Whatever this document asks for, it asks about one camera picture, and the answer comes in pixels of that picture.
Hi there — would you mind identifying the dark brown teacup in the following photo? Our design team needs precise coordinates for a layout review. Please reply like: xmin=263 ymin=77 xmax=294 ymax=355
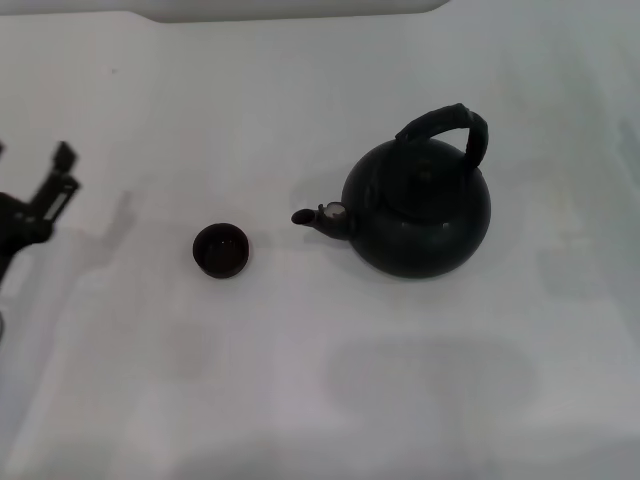
xmin=192 ymin=222 xmax=251 ymax=280

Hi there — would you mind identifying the black round teapot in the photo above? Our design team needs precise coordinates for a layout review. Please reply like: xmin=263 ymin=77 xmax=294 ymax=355
xmin=291 ymin=102 xmax=493 ymax=280

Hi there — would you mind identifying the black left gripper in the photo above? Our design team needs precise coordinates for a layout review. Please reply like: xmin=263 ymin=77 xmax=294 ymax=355
xmin=0 ymin=141 xmax=82 ymax=274

